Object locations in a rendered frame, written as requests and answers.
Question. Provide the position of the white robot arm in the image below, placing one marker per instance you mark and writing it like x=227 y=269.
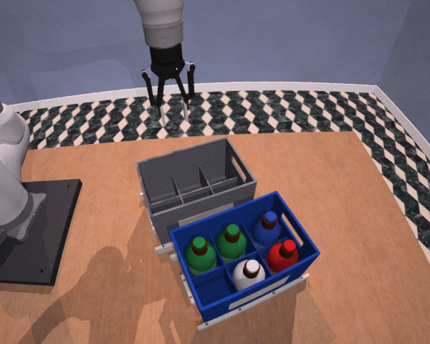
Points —
x=163 y=28

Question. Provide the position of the green bottle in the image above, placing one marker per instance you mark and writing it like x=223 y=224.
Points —
x=200 y=256
x=231 y=243

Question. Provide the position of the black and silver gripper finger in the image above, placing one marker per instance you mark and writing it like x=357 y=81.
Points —
x=146 y=74
x=190 y=67

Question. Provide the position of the red bottle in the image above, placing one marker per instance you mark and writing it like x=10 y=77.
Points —
x=281 y=256

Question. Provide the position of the grey divided crate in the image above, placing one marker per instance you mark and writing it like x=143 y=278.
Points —
x=207 y=179

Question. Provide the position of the blue plastic bottle crate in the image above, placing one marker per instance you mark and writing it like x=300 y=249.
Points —
x=217 y=284

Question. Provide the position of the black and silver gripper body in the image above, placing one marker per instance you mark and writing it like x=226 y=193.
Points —
x=161 y=57

